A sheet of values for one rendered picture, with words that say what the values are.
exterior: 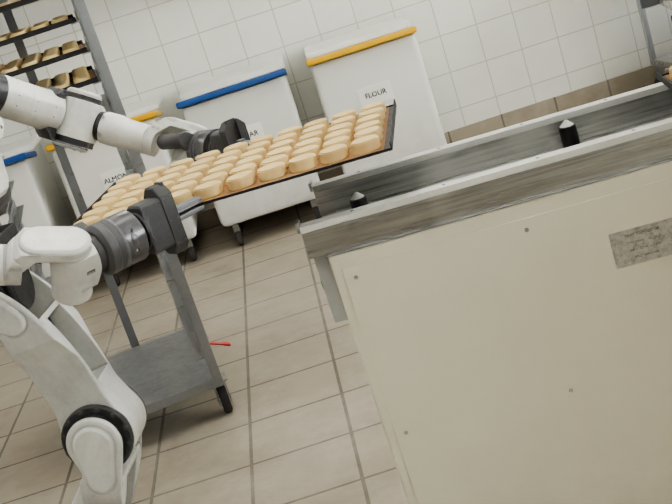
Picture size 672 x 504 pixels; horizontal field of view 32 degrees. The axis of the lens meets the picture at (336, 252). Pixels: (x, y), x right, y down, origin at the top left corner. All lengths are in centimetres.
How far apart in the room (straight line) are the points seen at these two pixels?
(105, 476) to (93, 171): 344
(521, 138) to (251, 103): 339
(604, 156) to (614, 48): 453
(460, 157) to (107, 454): 89
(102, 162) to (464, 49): 201
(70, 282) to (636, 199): 94
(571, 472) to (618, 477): 9
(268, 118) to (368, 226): 359
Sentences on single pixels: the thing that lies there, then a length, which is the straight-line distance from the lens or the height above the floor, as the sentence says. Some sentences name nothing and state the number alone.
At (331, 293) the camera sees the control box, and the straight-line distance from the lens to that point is 211.
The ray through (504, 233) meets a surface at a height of 79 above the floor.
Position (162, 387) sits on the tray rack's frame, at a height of 15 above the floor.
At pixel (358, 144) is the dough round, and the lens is 198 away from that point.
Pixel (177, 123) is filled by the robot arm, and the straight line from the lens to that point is 258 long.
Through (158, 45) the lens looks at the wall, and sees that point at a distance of 623.
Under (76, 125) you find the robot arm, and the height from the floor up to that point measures 113.
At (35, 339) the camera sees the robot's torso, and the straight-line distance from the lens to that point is 230.
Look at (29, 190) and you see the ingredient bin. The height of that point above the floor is 59.
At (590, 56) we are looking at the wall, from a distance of 651.
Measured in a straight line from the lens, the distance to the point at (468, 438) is 217.
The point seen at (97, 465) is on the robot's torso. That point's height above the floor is 54.
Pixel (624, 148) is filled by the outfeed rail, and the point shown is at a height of 88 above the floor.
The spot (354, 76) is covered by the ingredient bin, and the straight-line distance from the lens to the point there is 560.
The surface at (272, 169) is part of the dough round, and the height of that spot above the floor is 102.
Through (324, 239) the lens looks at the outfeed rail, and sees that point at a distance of 204.
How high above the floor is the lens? 139
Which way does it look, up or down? 16 degrees down
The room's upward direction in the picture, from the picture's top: 18 degrees counter-clockwise
